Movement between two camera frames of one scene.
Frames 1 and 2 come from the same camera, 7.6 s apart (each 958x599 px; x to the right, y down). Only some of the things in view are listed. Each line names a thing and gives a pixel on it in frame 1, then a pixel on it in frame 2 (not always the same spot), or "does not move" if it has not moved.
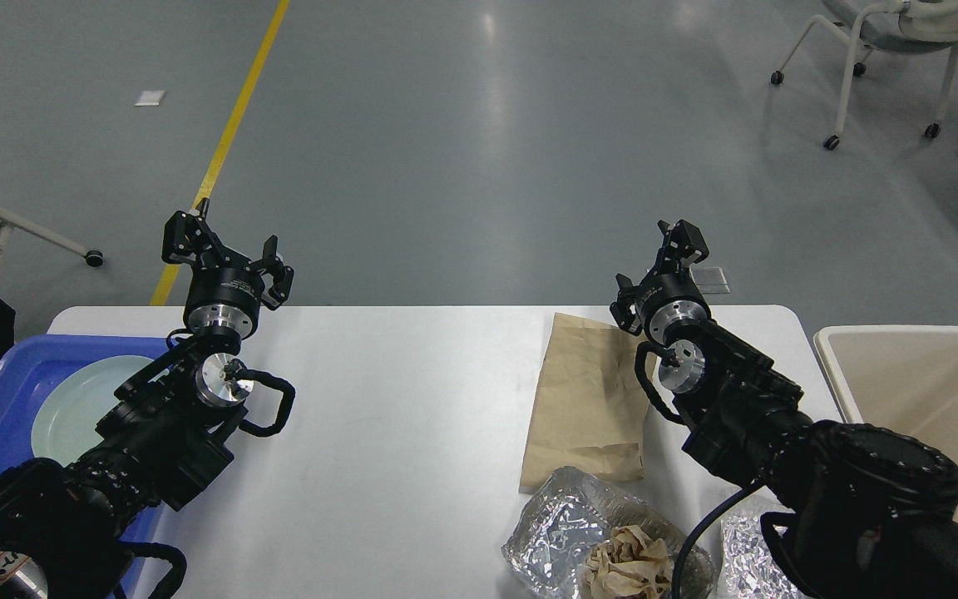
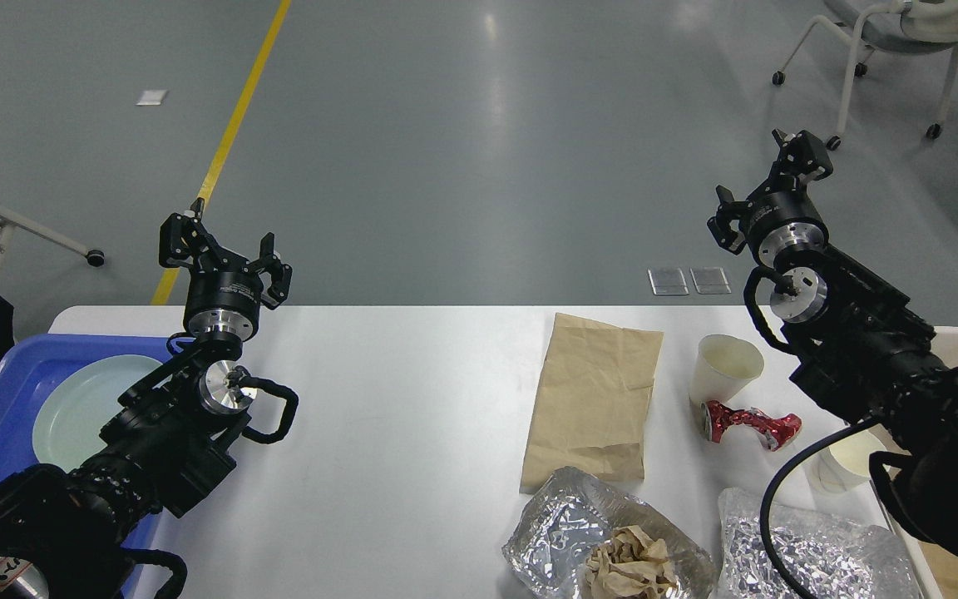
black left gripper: (224, 289) does not move
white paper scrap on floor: (150, 98) does not move
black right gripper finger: (624, 310) -> (729, 210)
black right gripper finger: (682, 240) -> (802, 159)
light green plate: (72, 403) does not move
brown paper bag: (590, 408) does not move
